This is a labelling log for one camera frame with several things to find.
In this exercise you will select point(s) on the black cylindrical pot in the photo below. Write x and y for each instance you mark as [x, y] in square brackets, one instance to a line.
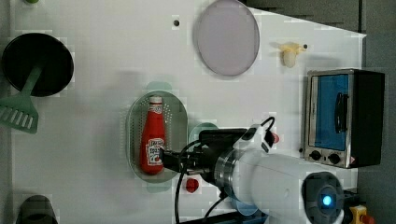
[25, 52]

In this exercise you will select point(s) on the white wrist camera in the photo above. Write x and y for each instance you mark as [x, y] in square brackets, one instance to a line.
[253, 138]

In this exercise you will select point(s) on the small red toy fruit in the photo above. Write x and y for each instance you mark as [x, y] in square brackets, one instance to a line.
[192, 185]

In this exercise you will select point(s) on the silver toaster oven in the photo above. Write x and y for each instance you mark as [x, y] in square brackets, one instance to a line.
[344, 117]

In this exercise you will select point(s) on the grey cup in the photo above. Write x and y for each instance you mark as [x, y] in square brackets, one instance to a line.
[36, 209]

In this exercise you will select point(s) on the red plush ketchup bottle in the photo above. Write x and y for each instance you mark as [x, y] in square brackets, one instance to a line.
[153, 137]

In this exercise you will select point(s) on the green plastic spatula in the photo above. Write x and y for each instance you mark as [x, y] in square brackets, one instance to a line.
[18, 111]

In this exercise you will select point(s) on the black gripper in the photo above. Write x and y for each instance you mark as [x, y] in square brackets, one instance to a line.
[212, 157]

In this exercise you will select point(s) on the blue bowl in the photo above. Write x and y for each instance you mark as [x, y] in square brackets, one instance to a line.
[243, 208]

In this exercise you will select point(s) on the yellow red clamp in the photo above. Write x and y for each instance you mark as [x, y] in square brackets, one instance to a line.
[360, 216]

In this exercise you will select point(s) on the red toy strawberry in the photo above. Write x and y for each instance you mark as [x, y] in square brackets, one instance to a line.
[276, 138]

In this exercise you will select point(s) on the green mug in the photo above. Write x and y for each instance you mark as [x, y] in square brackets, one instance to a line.
[196, 130]

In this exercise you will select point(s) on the grey round plate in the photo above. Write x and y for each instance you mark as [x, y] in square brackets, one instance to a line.
[227, 37]

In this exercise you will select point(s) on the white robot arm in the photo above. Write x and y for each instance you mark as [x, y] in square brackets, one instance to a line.
[240, 164]

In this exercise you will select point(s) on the peeled toy banana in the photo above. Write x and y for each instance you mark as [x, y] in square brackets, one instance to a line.
[289, 53]

